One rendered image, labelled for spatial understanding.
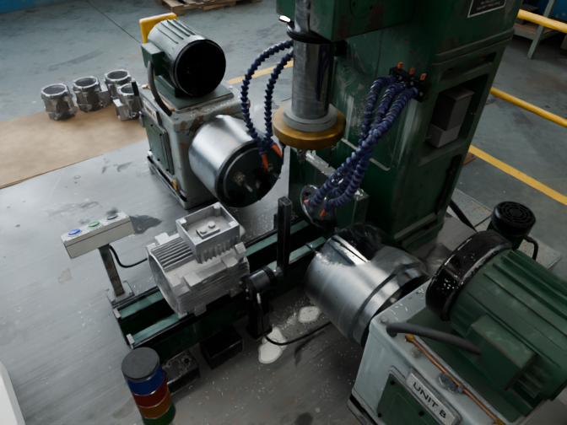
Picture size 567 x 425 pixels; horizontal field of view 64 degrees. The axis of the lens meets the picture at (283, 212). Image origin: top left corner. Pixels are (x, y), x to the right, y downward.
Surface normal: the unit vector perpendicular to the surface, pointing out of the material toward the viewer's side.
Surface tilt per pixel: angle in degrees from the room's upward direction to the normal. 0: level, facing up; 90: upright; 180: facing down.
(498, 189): 0
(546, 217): 0
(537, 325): 41
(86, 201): 0
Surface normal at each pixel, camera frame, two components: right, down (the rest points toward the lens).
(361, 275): -0.40, -0.43
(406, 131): -0.81, 0.38
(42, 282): 0.03, -0.74
